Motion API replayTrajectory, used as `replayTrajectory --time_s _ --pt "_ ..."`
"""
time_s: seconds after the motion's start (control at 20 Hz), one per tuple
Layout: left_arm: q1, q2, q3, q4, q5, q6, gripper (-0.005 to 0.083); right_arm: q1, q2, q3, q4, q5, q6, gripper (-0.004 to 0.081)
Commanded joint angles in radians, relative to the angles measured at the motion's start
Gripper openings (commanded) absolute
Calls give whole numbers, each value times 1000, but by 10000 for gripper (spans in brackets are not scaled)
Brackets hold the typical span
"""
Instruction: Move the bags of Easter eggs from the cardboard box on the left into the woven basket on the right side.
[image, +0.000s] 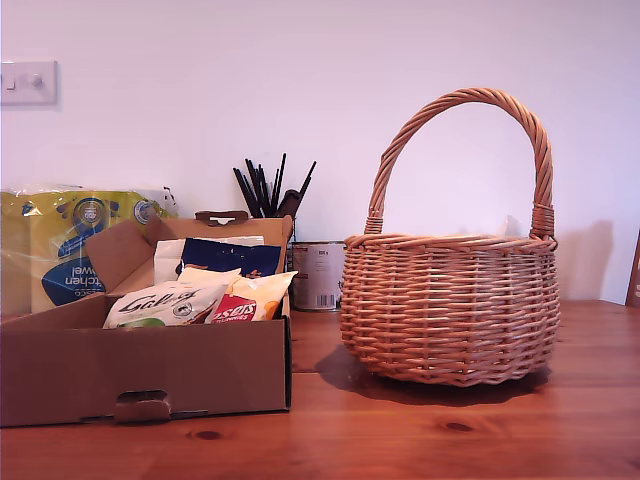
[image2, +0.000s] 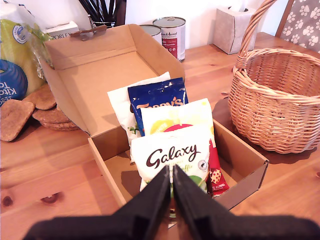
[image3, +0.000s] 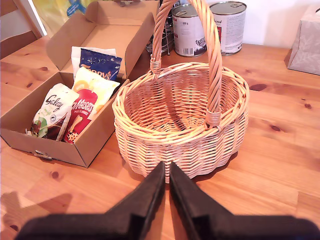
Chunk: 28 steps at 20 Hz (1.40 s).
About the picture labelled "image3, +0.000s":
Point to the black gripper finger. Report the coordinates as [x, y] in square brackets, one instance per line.
[140, 200]
[190, 200]

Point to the red yellow Maltesers bag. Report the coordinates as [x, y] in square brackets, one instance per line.
[82, 110]

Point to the white Galaxy egg bag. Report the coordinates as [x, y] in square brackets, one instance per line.
[55, 107]

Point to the blue Terry's orange bag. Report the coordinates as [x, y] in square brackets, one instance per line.
[100, 62]

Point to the woven wicker basket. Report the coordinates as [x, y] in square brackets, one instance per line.
[175, 150]

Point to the brown cardboard box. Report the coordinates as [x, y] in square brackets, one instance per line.
[95, 140]

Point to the grey patterned tissue box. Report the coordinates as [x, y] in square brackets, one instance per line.
[305, 47]

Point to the tin can white label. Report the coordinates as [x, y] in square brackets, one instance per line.
[187, 32]

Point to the tin can red label mark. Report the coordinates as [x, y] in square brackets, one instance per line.
[231, 30]

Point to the wooden chair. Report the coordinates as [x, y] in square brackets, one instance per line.
[17, 42]

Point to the yellow kitchen towel pack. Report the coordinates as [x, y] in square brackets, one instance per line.
[55, 15]

